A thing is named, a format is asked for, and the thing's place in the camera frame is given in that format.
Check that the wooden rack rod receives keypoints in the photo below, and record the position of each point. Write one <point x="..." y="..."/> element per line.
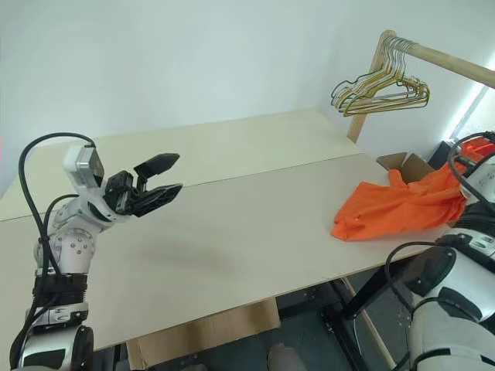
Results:
<point x="444" y="58"/>

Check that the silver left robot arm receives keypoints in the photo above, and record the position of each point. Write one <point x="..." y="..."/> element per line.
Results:
<point x="75" y="251"/>

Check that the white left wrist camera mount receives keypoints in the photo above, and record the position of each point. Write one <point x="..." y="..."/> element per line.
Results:
<point x="72" y="162"/>

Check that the light wooden slat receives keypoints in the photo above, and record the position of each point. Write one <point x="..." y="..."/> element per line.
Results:
<point x="371" y="328"/>

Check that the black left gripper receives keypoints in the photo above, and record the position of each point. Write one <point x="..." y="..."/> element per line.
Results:
<point x="121" y="191"/>

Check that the orange shorts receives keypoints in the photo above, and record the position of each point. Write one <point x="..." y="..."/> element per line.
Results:
<point x="398" y="208"/>

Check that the black table frame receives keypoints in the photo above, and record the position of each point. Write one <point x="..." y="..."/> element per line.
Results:
<point x="367" y="293"/>

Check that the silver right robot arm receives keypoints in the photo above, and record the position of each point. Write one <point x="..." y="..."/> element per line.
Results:
<point x="444" y="340"/>

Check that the small black box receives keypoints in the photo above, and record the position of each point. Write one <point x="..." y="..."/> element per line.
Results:
<point x="439" y="154"/>

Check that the large cardboard box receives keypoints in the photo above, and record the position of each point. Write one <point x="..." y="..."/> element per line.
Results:
<point x="216" y="328"/>

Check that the wooden rack post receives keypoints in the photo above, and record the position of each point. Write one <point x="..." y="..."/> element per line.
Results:
<point x="361" y="116"/>

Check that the open cardboard box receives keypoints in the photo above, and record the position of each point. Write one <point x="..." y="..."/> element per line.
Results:
<point x="415" y="166"/>

